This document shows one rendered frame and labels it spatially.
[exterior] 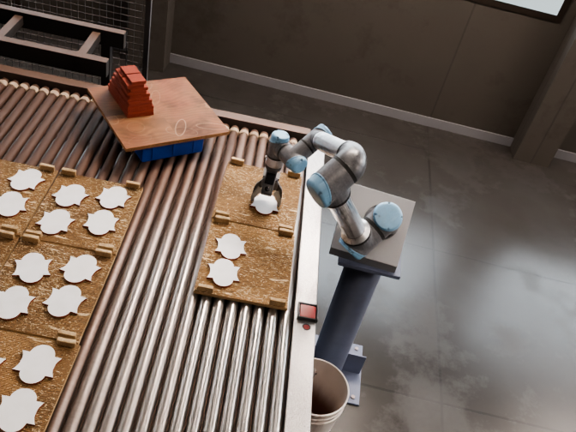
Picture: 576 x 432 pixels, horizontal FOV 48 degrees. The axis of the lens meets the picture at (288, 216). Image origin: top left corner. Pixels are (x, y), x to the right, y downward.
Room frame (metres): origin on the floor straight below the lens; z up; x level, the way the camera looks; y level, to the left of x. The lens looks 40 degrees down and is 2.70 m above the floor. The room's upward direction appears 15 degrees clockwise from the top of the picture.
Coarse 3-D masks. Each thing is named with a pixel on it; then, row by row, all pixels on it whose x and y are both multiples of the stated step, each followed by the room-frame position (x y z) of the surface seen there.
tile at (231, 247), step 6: (228, 234) 1.91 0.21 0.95; (216, 240) 1.87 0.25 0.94; (222, 240) 1.87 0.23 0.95; (228, 240) 1.88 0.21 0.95; (234, 240) 1.89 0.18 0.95; (240, 240) 1.90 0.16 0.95; (222, 246) 1.84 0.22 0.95; (228, 246) 1.84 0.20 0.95; (234, 246) 1.85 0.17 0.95; (240, 246) 1.86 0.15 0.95; (216, 252) 1.80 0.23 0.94; (222, 252) 1.80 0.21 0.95; (228, 252) 1.81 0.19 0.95; (234, 252) 1.82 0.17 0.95; (240, 252) 1.83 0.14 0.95; (228, 258) 1.78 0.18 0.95; (234, 258) 1.79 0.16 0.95
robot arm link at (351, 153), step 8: (320, 128) 2.19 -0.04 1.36; (304, 136) 2.18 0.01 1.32; (312, 136) 2.15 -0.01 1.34; (320, 136) 2.10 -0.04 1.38; (328, 136) 2.07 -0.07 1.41; (312, 144) 2.13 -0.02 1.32; (320, 144) 2.06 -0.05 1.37; (328, 144) 2.01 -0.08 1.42; (336, 144) 1.97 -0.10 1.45; (344, 144) 1.92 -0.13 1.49; (352, 144) 1.90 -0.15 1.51; (312, 152) 2.13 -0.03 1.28; (328, 152) 1.99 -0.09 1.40; (336, 152) 1.91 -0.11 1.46; (344, 152) 1.84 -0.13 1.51; (352, 152) 1.85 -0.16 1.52; (360, 152) 1.86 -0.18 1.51; (344, 160) 1.81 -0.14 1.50; (352, 160) 1.81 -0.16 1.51; (360, 160) 1.83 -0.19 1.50; (352, 168) 1.79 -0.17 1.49; (360, 168) 1.81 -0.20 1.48; (360, 176) 1.81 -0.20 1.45
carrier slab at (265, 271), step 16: (224, 224) 1.98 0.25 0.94; (208, 240) 1.86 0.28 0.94; (256, 240) 1.93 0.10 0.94; (272, 240) 1.96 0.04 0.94; (288, 240) 1.98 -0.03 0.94; (208, 256) 1.77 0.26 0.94; (240, 256) 1.82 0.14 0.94; (256, 256) 1.84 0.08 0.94; (272, 256) 1.86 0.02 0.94; (288, 256) 1.89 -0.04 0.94; (208, 272) 1.69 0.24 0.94; (240, 272) 1.74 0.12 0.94; (256, 272) 1.76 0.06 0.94; (272, 272) 1.78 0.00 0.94; (288, 272) 1.80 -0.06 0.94; (224, 288) 1.63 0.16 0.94; (240, 288) 1.65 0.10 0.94; (256, 288) 1.67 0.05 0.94; (272, 288) 1.69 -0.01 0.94; (288, 288) 1.72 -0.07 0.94; (256, 304) 1.61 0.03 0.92
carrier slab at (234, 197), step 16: (224, 176) 2.29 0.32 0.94; (240, 176) 2.32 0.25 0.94; (256, 176) 2.35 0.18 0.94; (288, 176) 2.41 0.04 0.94; (224, 192) 2.18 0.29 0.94; (240, 192) 2.21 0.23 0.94; (288, 192) 2.29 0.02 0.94; (224, 208) 2.07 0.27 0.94; (240, 208) 2.10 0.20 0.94; (288, 208) 2.18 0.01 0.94; (240, 224) 2.01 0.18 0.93; (256, 224) 2.03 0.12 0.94; (272, 224) 2.05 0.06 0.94; (288, 224) 2.08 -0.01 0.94
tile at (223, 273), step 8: (208, 264) 1.72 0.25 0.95; (216, 264) 1.73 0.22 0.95; (224, 264) 1.74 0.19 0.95; (232, 264) 1.75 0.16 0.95; (216, 272) 1.69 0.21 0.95; (224, 272) 1.70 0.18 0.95; (232, 272) 1.71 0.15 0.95; (216, 280) 1.65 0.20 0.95; (224, 280) 1.66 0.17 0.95; (232, 280) 1.67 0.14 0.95
